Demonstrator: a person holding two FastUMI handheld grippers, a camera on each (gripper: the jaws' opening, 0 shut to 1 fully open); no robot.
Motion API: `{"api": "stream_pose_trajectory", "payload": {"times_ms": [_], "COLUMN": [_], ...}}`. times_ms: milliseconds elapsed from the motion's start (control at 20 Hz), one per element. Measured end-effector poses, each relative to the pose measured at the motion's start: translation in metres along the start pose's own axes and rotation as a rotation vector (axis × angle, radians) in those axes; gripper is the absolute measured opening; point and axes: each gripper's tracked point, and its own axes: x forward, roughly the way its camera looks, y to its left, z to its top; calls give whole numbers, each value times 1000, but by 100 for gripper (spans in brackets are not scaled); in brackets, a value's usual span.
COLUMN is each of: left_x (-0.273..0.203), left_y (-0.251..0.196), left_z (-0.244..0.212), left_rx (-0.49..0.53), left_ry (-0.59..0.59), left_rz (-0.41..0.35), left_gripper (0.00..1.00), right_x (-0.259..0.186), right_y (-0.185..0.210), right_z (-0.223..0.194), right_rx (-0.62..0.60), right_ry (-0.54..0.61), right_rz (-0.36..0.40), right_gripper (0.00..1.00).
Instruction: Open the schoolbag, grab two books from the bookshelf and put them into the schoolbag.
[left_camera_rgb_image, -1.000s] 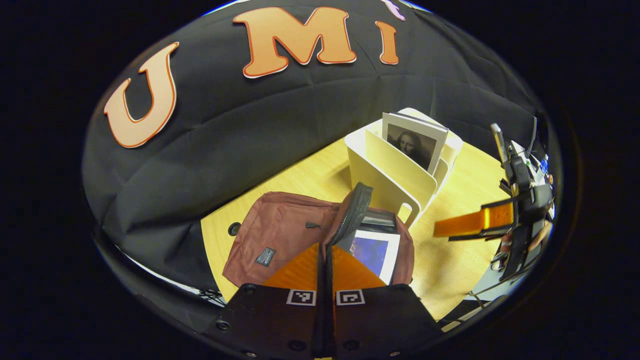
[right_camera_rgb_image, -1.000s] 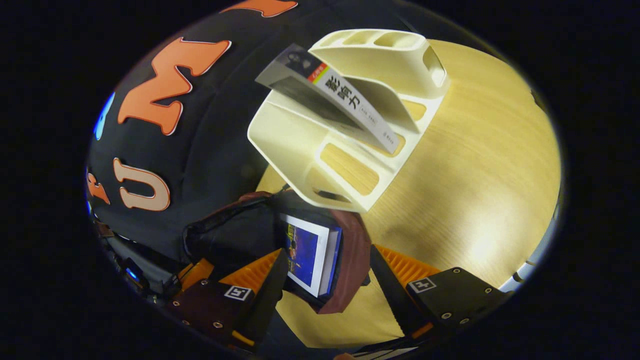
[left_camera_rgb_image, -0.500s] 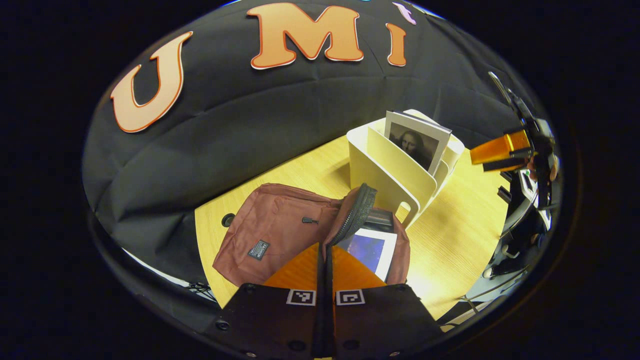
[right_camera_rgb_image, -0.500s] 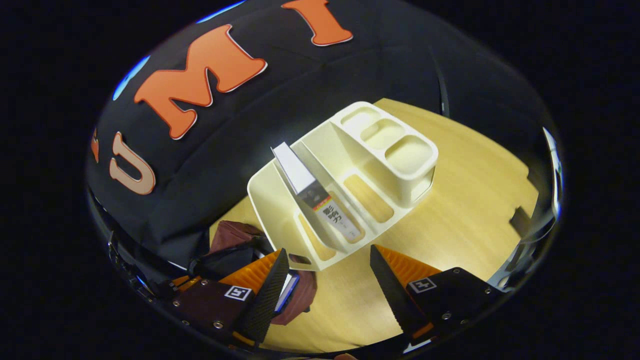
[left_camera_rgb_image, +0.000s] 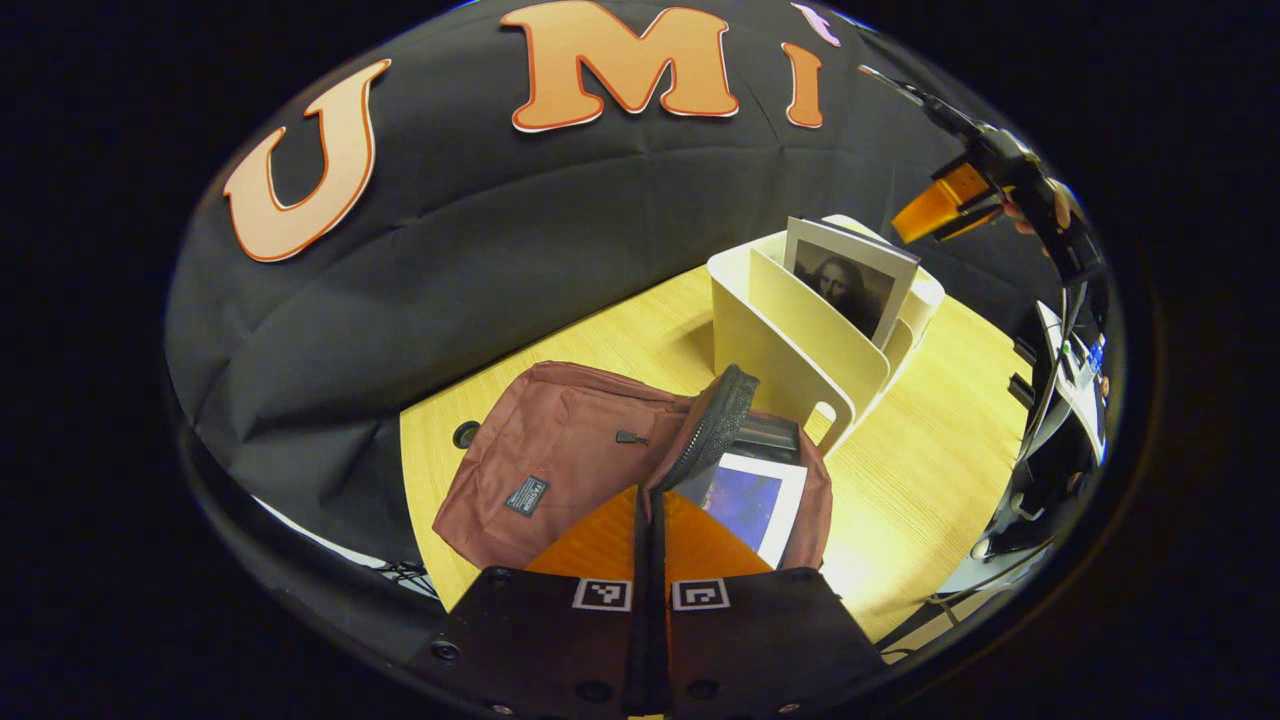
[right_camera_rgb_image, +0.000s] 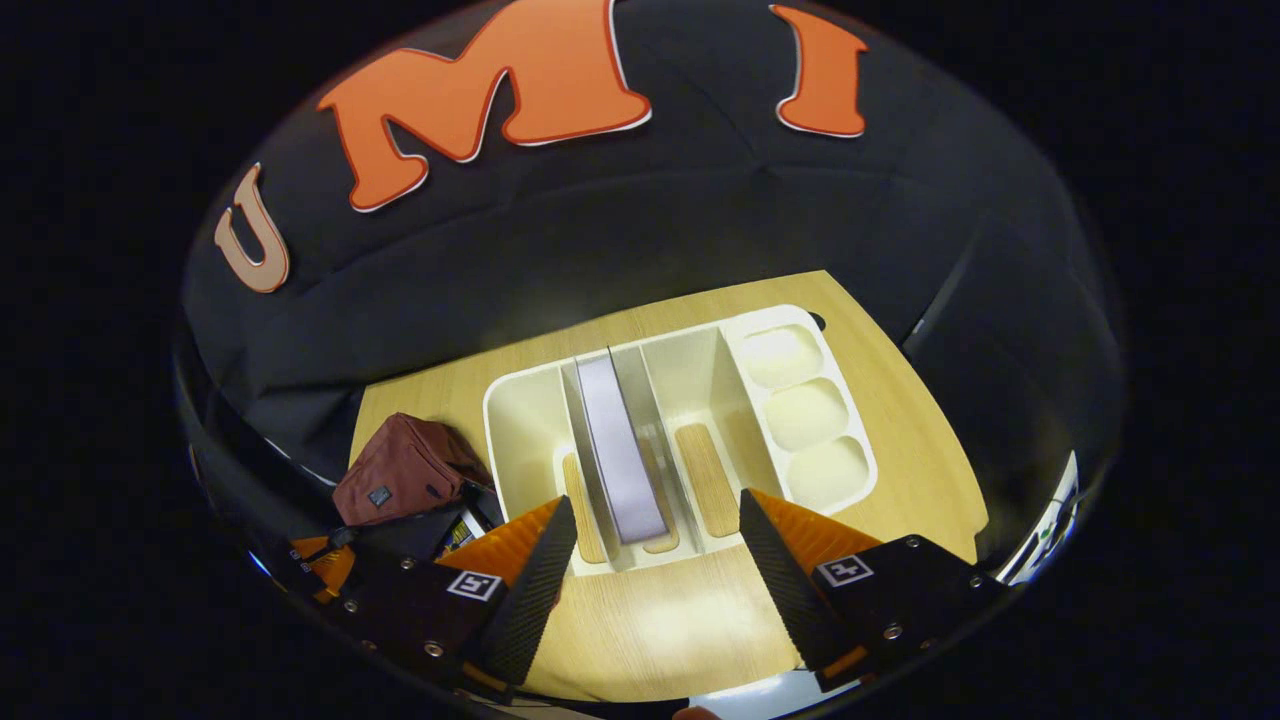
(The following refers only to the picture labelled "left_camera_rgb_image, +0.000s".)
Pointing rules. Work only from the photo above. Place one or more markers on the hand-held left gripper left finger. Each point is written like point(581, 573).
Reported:
point(560, 650)

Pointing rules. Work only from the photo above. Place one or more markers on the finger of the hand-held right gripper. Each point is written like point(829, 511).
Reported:
point(970, 225)
point(935, 205)

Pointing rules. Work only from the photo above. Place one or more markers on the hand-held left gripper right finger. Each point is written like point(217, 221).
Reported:
point(760, 650)

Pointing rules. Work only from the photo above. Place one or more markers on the grey portrait cover book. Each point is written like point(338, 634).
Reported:
point(850, 285)

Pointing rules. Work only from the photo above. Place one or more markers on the blue cover book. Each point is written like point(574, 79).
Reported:
point(750, 500)

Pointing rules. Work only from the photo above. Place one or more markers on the maroon schoolbag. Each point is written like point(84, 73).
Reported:
point(540, 440)

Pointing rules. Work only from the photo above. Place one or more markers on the white bookshelf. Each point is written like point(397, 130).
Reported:
point(770, 340)

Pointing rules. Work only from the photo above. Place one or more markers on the white electronic device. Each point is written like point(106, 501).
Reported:
point(1075, 380)

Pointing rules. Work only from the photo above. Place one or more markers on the grey equipment stand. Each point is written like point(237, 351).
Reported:
point(1040, 490)

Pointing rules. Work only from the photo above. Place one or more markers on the black backdrop cloth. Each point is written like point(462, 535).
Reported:
point(480, 260)

